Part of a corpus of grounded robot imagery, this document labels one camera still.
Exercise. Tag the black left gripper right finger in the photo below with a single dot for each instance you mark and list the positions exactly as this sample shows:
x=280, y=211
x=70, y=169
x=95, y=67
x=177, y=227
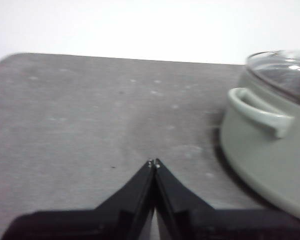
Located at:
x=190, y=217

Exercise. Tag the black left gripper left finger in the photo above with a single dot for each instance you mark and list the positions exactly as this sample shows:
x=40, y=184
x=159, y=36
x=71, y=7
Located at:
x=120, y=215

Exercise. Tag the glass lid with green knob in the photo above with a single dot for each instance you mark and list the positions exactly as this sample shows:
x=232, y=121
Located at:
x=282, y=72

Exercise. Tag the pale green electric steamer pot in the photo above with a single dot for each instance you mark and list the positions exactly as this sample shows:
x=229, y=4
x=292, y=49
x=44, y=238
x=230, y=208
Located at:
x=260, y=150

